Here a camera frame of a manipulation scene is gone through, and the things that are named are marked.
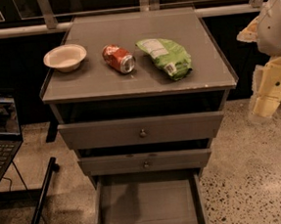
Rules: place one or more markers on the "black stand leg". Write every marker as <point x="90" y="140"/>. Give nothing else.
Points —
<point x="51" y="168"/>

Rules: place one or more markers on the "grey drawer cabinet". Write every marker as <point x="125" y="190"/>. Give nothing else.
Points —
<point x="97" y="92"/>

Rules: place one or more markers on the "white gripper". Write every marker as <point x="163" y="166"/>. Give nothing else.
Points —
<point x="275" y="29"/>

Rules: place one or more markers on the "top grey drawer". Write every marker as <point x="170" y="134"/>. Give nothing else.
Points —
<point x="138" y="131"/>

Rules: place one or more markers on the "middle grey drawer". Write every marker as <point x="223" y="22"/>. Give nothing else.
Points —
<point x="95" y="166"/>

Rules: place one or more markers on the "bottom grey open drawer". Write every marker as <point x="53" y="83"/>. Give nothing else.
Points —
<point x="172" y="199"/>

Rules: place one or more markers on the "metal window railing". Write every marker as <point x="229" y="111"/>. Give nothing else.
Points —
<point x="30" y="16"/>

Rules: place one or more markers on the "green rice chip bag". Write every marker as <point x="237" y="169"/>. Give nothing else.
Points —
<point x="168" y="56"/>

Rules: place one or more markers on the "white paper bowl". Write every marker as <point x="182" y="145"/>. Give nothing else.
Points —
<point x="65" y="58"/>

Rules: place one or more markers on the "red soda can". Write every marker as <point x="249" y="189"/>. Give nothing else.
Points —
<point x="118" y="58"/>

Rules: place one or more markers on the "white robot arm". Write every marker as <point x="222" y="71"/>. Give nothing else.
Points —
<point x="265" y="30"/>

